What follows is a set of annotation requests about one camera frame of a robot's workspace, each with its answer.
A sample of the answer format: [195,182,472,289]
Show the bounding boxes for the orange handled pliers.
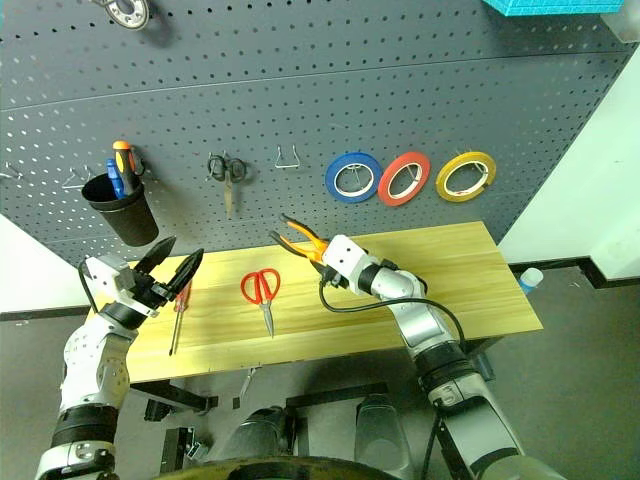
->
[268,213,332,274]

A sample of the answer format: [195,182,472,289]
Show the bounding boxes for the dark rounded shape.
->
[162,453,419,480]

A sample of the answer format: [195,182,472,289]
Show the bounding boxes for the blue handled screwdriver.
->
[105,158,126,200]

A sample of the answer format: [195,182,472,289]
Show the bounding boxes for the red handled scissors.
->
[240,267,280,339]

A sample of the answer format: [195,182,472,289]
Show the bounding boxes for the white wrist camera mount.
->
[321,234,374,294]
[83,253,162,319]

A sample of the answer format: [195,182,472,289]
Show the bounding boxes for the white bottle with blue cap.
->
[517,267,545,296]

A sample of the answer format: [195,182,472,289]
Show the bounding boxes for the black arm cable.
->
[318,279,470,362]
[77,258,103,315]

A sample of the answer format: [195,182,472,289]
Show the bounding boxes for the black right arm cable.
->
[318,279,470,362]

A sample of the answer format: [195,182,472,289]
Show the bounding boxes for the red handled screwdriver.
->
[169,279,194,357]

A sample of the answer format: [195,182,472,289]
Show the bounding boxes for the silver metal bracket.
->
[599,8,640,47]

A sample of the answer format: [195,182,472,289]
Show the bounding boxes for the teal box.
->
[482,0,626,18]

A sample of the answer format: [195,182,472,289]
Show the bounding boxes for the grey tape roll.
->
[102,0,151,29]

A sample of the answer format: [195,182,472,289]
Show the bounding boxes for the blue tape roll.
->
[324,151,383,204]

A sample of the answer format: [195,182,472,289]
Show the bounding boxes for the black metal table frame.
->
[127,337,507,480]

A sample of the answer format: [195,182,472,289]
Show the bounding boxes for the black plastic cup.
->
[80,173,160,247]

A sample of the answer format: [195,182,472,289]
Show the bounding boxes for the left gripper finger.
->
[134,236,177,285]
[160,247,206,304]

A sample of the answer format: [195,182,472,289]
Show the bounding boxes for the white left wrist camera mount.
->
[83,253,162,319]

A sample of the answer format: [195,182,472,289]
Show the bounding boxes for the grey rounded shape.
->
[212,406,299,464]

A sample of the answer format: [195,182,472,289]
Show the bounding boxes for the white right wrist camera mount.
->
[321,234,374,294]

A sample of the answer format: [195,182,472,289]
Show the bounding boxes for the dark grey metal pegboard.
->
[0,0,639,264]

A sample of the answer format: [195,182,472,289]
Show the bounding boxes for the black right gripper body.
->
[319,266,350,292]

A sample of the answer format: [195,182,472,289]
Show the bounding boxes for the yellow tape roll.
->
[435,151,497,205]

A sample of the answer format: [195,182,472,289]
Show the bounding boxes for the black handled scissors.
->
[207,155,248,219]

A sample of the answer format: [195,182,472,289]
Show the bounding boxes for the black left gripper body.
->
[118,268,170,315]

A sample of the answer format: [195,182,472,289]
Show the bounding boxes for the red tape roll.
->
[377,151,432,207]

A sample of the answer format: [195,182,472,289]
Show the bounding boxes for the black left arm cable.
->
[77,258,103,315]

